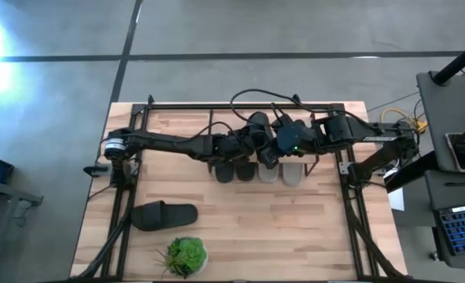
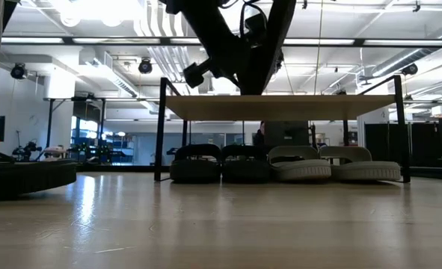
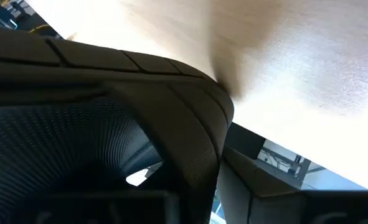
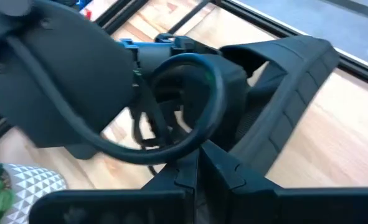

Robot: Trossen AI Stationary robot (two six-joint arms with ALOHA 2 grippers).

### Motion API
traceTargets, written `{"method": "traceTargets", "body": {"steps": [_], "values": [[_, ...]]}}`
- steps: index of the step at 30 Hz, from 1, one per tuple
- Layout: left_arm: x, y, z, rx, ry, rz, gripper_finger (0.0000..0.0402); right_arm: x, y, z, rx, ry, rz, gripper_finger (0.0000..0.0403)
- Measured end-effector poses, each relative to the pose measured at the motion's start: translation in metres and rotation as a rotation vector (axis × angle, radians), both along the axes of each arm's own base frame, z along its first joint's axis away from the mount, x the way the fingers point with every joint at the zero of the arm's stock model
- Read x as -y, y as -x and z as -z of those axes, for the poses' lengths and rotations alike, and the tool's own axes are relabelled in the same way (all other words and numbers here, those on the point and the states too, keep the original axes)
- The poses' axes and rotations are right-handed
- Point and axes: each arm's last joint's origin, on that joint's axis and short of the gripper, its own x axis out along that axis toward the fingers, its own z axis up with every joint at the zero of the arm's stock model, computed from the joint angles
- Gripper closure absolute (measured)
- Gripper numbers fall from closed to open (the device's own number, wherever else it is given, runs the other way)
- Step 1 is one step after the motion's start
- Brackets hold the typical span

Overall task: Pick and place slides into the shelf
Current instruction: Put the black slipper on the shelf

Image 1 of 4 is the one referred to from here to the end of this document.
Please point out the black table clamp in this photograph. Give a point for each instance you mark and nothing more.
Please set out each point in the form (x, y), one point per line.
(96, 171)

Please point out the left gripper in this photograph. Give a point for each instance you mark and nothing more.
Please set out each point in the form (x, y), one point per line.
(224, 148)

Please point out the dark metal stand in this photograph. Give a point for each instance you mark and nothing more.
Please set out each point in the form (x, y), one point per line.
(8, 190)

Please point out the green succulent plant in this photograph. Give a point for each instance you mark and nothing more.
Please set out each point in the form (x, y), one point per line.
(187, 253)

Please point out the black round pole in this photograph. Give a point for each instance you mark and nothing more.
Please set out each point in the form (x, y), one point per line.
(456, 63)

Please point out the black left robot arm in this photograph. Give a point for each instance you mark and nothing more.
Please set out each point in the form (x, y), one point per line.
(169, 143)

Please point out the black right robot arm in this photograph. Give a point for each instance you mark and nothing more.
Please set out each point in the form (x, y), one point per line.
(373, 135)

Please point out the grey side desk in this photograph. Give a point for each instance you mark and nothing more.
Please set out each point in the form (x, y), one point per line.
(452, 192)
(448, 110)

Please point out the keyboard with coloured lights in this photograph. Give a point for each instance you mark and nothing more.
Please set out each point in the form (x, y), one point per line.
(462, 232)

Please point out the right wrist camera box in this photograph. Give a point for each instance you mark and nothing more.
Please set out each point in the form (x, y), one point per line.
(269, 159)

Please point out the wooden shelf with black frame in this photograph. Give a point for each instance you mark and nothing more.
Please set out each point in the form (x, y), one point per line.
(221, 129)

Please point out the smartphone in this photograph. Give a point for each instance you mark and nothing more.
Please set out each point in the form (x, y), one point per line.
(463, 153)

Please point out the black diagonal bar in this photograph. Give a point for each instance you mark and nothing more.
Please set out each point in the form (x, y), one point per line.
(411, 173)

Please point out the silver mounting plate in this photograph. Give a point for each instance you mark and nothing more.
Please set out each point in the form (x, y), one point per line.
(345, 168)

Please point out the white paper sheet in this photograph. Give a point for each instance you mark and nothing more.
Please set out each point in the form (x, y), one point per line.
(396, 199)

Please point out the black aluminium table frame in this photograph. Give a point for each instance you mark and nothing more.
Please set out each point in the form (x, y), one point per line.
(177, 106)

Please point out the white faceted plant pot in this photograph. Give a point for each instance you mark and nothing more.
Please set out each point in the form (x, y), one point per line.
(205, 259)

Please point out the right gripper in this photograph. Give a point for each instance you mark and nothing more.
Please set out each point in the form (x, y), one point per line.
(299, 137)

